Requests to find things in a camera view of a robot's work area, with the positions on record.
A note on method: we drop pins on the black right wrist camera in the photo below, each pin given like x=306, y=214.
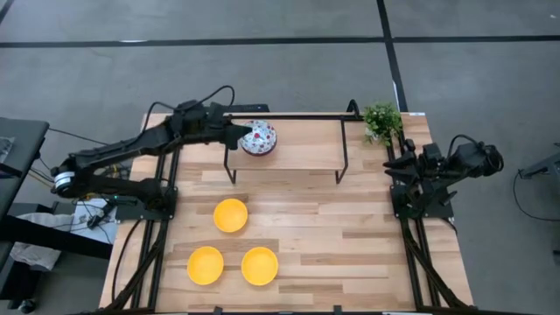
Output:
x=431, y=153

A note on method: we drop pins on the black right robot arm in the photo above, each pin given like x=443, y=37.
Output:
x=472, y=157

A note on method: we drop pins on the black round caster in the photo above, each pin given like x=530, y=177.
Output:
x=26, y=306

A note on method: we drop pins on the small green potted plant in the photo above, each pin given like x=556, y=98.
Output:
x=382, y=120

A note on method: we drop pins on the black metal rig frame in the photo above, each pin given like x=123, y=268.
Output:
x=306, y=116

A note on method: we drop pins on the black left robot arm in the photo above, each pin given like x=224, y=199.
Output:
x=122, y=146

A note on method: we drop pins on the white printed paper sheet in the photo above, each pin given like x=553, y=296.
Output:
x=102, y=232

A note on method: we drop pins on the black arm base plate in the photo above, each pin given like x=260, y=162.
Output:
x=442, y=210
x=131, y=213

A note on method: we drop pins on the black bar-shaped device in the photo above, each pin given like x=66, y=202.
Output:
x=258, y=108

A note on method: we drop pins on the yellow mini bowl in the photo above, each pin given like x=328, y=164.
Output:
x=259, y=265
x=230, y=214
x=205, y=265

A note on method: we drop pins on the black desk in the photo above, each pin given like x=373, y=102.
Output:
x=22, y=131

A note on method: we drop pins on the white crumpled cloth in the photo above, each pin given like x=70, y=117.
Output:
x=35, y=258

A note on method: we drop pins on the black table clamp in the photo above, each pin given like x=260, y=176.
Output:
x=337, y=310
x=217, y=310

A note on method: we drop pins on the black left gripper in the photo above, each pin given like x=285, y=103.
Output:
x=216, y=122

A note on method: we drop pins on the wooden shelf black metal legs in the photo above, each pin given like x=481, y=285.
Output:
x=306, y=149

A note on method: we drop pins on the black power adapter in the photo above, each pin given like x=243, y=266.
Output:
x=93, y=221

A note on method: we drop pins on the black furniture beam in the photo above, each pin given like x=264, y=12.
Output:
x=52, y=238

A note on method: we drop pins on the floral mini bowl red outside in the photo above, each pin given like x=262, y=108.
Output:
x=258, y=153
x=262, y=133

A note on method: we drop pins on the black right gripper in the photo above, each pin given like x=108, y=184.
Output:
x=420, y=172

